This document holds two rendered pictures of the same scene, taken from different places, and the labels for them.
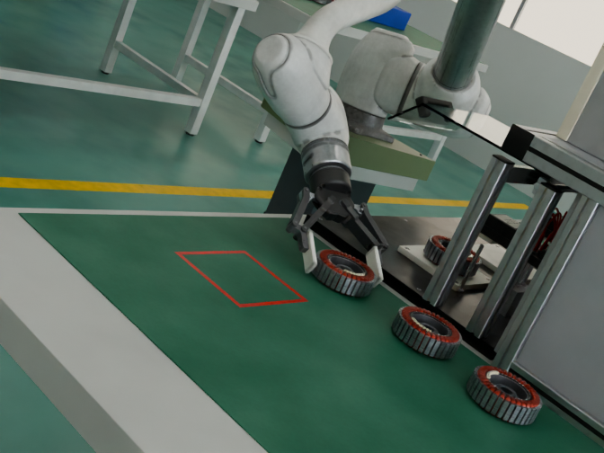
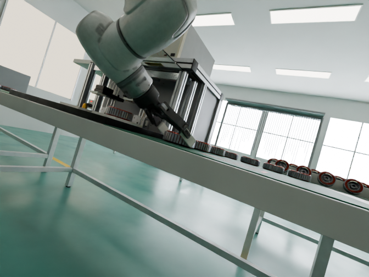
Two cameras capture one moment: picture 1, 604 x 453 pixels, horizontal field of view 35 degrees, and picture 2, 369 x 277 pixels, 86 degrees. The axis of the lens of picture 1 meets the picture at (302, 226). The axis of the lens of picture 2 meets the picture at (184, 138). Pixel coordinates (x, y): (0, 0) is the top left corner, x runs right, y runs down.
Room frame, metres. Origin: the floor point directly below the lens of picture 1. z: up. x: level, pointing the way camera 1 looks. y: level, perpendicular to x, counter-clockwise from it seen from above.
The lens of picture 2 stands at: (1.62, 0.58, 0.76)
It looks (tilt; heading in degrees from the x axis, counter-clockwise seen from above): 1 degrees up; 263
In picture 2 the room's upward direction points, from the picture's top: 17 degrees clockwise
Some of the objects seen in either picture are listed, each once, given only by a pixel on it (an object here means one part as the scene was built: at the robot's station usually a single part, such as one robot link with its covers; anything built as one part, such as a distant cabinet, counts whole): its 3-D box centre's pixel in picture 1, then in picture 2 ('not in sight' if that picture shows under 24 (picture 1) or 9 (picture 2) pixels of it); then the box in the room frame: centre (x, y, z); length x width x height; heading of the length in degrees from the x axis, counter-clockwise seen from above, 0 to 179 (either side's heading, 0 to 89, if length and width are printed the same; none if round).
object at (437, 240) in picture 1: (452, 255); (119, 114); (1.81, -0.29, 0.80); 0.11 x 0.11 x 0.04
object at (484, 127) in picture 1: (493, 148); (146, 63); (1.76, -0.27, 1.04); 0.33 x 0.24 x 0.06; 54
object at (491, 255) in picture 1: (504, 263); (83, 109); (2.01, -0.44, 0.78); 0.15 x 0.15 x 0.01; 54
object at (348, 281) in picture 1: (343, 272); (179, 139); (1.55, -0.10, 0.77); 0.11 x 0.11 x 0.04
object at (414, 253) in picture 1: (447, 266); (117, 119); (1.81, -0.29, 0.78); 0.15 x 0.15 x 0.01; 54
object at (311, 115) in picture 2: not in sight; (257, 153); (-0.36, -3.17, 0.97); 1.84 x 0.50 x 1.93; 144
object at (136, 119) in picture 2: (510, 296); (141, 122); (1.73, -0.41, 0.80); 0.07 x 0.05 x 0.06; 144
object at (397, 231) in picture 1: (479, 275); (101, 118); (1.90, -0.38, 0.76); 0.64 x 0.47 x 0.02; 144
